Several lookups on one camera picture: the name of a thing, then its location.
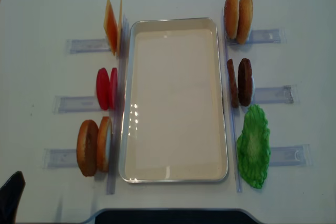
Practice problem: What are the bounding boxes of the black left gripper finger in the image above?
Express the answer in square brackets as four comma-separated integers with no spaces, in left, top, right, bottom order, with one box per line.
[1,171,26,223]

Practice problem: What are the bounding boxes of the bun slice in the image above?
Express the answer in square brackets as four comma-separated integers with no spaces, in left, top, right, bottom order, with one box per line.
[236,0,253,44]
[76,120,98,177]
[97,116,112,173]
[224,0,239,39]

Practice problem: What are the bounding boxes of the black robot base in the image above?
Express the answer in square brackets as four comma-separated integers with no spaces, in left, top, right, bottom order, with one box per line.
[94,209,257,223]

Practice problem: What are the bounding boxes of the outer red tomato slice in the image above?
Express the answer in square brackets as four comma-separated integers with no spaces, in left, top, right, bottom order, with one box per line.
[96,68,110,110]

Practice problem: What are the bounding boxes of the red tomato slice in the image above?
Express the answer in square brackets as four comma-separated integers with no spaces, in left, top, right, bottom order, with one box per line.
[96,68,110,110]
[109,68,118,110]

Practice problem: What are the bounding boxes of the inner red tomato slice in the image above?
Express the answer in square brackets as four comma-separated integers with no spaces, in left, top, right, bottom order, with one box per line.
[109,68,118,110]

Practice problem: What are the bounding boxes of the orange cheese slice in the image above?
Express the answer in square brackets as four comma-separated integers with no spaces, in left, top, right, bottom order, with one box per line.
[103,0,118,56]

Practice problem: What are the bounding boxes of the yellow cheese slice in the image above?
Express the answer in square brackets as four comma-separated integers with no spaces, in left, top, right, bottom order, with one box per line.
[117,0,122,58]

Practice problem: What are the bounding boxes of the inner brown meat patty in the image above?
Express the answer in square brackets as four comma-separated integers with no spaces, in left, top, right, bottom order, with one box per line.
[227,59,239,108]

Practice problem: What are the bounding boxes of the brown meat patty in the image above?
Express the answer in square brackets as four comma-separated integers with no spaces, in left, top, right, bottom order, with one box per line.
[238,58,253,106]
[227,59,239,108]

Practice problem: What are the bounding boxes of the green lettuce leaf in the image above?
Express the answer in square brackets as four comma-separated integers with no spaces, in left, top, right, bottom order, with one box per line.
[237,104,271,189]

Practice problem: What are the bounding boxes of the outer brown meat patty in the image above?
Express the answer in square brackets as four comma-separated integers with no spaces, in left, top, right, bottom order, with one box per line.
[238,58,253,106]

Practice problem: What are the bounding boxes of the white rectangular metal tray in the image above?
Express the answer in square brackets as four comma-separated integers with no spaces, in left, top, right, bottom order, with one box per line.
[119,17,228,183]

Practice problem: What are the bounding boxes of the clear left bun holder rail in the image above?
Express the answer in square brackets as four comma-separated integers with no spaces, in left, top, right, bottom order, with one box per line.
[43,148,78,169]

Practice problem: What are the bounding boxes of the clear bun holder rail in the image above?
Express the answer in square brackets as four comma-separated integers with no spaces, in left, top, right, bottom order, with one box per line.
[227,27,286,46]
[43,148,78,169]

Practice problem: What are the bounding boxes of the clear tomato holder rail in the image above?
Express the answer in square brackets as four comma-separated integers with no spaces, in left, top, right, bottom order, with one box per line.
[53,96,101,114]

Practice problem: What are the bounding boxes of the clear cheese holder rail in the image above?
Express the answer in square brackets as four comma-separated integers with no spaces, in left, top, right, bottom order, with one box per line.
[65,39,111,55]

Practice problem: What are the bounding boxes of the clear left long rail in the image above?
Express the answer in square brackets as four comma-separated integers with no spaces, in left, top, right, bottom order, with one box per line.
[106,15,129,195]

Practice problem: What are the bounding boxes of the clear long rail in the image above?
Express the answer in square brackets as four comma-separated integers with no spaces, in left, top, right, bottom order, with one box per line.
[106,15,129,195]
[221,8,242,193]

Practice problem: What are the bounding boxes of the clear right long rail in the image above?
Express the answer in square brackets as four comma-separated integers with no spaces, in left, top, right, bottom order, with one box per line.
[221,8,242,193]

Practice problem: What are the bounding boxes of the clear lettuce holder rail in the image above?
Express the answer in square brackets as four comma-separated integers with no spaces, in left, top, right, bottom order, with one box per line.
[269,144,313,167]

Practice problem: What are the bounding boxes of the clear right bun holder rail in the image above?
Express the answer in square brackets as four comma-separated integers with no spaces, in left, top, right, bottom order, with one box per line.
[227,27,286,46]

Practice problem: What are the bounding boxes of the clear patty holder rail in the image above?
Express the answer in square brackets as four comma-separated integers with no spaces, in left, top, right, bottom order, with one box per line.
[251,85,299,104]

